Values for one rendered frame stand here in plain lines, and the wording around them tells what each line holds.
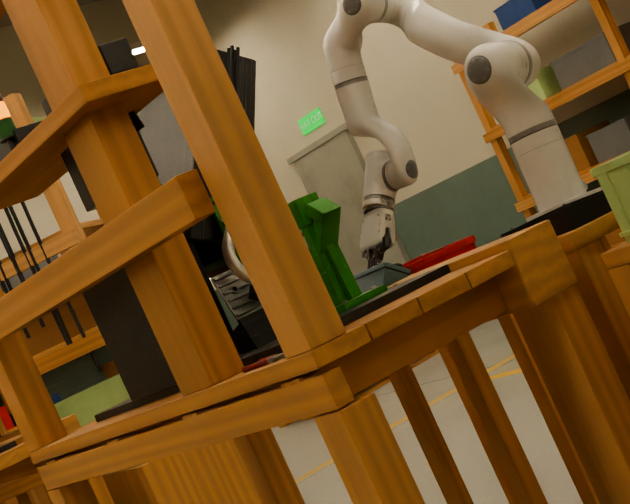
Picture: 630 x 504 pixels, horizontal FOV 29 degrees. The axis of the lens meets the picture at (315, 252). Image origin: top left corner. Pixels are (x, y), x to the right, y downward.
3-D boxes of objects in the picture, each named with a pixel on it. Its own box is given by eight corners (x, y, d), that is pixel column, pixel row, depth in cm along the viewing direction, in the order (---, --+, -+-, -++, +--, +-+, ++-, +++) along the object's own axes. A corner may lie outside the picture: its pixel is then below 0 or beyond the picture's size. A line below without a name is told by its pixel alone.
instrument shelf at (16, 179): (38, 196, 331) (32, 182, 331) (188, 71, 259) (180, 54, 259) (-46, 225, 317) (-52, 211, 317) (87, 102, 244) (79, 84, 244)
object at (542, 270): (240, 395, 383) (220, 351, 383) (579, 282, 262) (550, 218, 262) (205, 413, 375) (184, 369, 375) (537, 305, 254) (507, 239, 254)
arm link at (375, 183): (404, 201, 317) (378, 209, 323) (407, 155, 321) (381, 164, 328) (381, 191, 312) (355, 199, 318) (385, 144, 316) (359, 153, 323)
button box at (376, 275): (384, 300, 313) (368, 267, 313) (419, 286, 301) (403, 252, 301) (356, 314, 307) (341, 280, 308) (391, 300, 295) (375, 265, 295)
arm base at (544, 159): (571, 206, 302) (541, 137, 303) (619, 184, 285) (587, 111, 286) (512, 229, 293) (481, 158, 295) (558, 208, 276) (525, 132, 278)
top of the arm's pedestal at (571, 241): (583, 232, 311) (577, 218, 311) (672, 200, 283) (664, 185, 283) (492, 279, 295) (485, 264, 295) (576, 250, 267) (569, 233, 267)
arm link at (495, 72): (566, 121, 291) (526, 30, 293) (529, 130, 277) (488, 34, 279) (525, 142, 299) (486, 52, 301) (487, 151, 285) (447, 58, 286)
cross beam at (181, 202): (-6, 346, 335) (-20, 316, 335) (216, 211, 230) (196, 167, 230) (-22, 353, 332) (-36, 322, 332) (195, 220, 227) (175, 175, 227)
